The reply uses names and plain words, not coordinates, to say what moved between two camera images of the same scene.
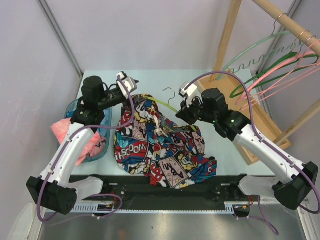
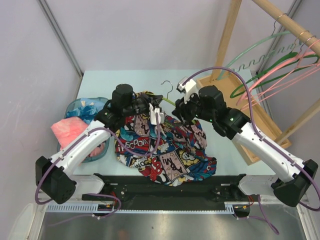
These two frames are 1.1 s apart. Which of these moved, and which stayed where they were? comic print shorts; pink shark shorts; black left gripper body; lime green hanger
Moved: black left gripper body; lime green hanger
Stayed: comic print shorts; pink shark shorts
